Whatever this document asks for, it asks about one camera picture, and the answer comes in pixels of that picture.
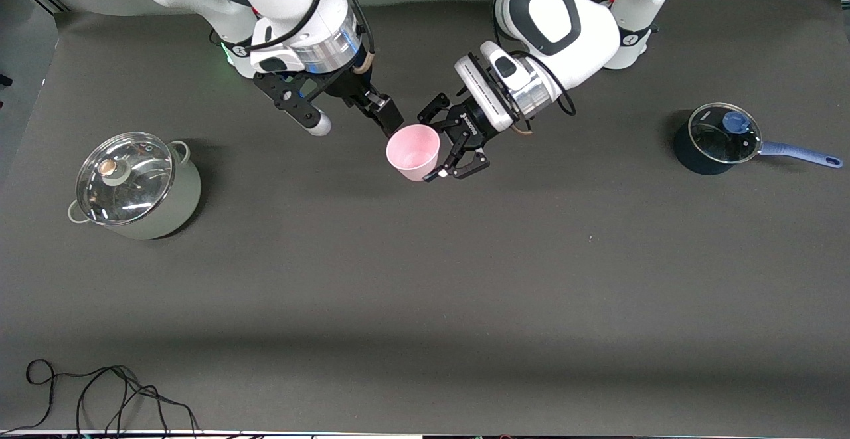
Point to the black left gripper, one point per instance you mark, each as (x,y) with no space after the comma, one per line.
(465,128)

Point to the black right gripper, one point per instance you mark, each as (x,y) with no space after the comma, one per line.
(359,89)

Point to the pink plastic cup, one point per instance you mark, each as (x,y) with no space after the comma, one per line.
(413,153)

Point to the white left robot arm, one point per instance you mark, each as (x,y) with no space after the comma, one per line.
(551,14)

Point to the dark grey table mat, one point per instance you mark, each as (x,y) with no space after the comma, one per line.
(425,260)

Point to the pale green stock pot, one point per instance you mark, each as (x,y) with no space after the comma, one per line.
(182,200)

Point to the dark blue saucepan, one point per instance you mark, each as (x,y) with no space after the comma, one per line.
(687,157)

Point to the glass pot lid beige knob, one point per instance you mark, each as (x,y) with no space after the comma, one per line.
(126,180)

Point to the glass lid blue knob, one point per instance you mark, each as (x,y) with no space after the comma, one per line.
(724,133)

